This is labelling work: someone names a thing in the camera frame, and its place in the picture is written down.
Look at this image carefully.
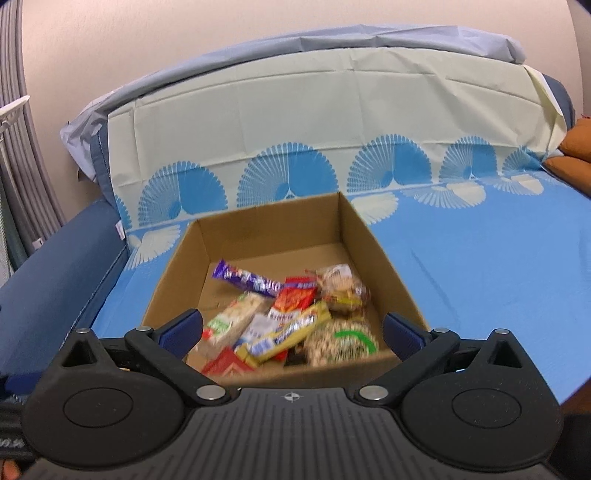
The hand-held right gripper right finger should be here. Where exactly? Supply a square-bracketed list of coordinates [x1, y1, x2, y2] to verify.
[351, 311, 539, 408]

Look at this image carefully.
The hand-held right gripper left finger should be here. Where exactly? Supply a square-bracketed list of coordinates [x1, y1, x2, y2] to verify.
[55, 308, 232, 408]

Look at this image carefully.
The white and green snack packet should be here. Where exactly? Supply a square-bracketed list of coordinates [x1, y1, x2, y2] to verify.
[202, 292, 267, 347]

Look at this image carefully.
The red-topped nut packet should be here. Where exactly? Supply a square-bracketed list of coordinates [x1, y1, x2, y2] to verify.
[303, 319, 380, 368]

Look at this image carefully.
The red snack box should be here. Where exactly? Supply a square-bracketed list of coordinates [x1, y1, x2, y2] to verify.
[201, 347, 256, 377]

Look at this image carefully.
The clear bag of crackers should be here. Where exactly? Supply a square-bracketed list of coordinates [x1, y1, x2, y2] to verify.
[318, 263, 371, 316]

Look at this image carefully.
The purple snack bar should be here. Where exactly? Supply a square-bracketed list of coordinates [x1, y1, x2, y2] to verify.
[212, 259, 284, 297]

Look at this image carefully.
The white and blue snack packet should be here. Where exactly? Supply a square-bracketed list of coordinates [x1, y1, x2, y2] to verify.
[246, 309, 296, 350]

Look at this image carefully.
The yellow snack packet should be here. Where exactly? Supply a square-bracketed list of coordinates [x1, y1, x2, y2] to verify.
[234, 302, 332, 369]

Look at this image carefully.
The small red snack packet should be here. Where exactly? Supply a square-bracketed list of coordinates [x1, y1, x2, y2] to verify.
[274, 276, 320, 315]

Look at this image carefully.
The brown cardboard box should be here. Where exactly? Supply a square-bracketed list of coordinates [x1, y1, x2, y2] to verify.
[141, 192, 433, 391]

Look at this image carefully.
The blue fan-print sheet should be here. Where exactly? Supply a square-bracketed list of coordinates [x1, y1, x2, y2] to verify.
[90, 48, 591, 408]

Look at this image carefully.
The dark blue sofa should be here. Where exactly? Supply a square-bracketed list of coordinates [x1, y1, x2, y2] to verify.
[0, 74, 576, 416]

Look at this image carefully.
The orange cushion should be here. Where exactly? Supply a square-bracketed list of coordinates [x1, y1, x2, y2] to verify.
[544, 156, 591, 200]
[558, 117, 591, 162]

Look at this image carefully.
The grey curtain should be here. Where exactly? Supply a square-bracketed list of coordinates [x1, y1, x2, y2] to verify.
[0, 0, 66, 274]

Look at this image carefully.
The pale grey-blue cloth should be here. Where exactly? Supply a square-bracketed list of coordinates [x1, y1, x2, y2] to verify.
[60, 25, 527, 184]

